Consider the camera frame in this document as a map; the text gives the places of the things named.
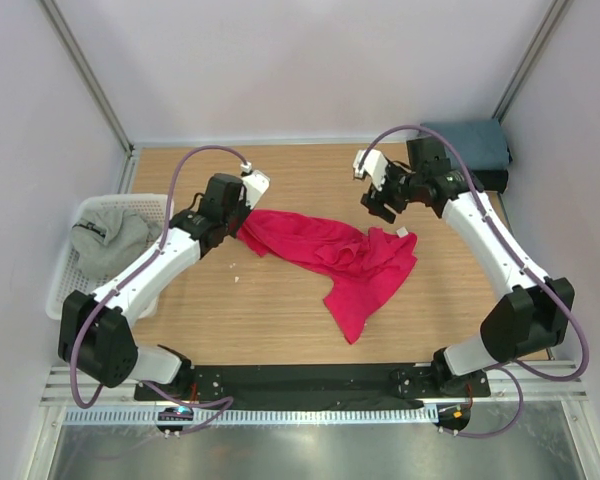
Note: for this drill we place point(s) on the red t shirt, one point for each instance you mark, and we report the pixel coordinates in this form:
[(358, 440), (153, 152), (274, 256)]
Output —
[(366, 268)]

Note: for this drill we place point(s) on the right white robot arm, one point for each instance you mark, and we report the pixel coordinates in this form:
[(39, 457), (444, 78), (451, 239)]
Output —
[(531, 312)]

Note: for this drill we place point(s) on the grey t shirt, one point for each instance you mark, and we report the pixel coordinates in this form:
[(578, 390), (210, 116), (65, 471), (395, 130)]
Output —
[(108, 241)]

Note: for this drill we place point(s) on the aluminium frame post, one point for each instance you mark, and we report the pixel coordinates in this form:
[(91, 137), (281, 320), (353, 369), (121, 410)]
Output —
[(77, 57), (551, 20)]

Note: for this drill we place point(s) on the white perforated plastic basket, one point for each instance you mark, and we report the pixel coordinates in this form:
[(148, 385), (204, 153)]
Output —
[(68, 277)]

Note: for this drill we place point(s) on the folded black t shirt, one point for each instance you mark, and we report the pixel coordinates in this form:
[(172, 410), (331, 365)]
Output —
[(492, 180)]

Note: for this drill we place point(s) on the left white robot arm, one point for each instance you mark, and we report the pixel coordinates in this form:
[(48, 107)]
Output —
[(96, 329)]

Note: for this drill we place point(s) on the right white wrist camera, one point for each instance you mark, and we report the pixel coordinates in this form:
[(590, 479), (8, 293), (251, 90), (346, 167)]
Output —
[(372, 164)]

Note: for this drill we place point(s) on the right aluminium frame post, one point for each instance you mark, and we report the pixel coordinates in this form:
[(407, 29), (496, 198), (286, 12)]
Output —
[(551, 20)]

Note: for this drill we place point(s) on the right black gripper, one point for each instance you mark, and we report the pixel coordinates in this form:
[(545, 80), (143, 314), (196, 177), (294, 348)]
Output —
[(374, 205)]

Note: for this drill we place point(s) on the left aluminium frame post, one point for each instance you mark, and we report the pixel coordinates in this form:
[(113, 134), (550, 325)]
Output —
[(77, 57)]

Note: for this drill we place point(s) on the folded blue t shirt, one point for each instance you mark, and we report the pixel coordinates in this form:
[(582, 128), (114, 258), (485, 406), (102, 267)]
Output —
[(481, 143)]

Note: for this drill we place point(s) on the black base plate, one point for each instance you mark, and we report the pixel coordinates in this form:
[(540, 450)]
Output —
[(336, 387)]

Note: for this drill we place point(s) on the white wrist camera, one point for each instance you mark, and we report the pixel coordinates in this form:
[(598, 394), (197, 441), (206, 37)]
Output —
[(372, 164), (255, 182)]

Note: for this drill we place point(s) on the white slotted cable duct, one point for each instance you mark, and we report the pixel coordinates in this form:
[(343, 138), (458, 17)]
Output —
[(163, 416)]

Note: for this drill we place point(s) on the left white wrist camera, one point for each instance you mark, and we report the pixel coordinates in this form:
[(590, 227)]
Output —
[(255, 182)]

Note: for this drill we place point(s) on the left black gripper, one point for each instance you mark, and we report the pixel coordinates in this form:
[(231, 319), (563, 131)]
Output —
[(245, 209)]

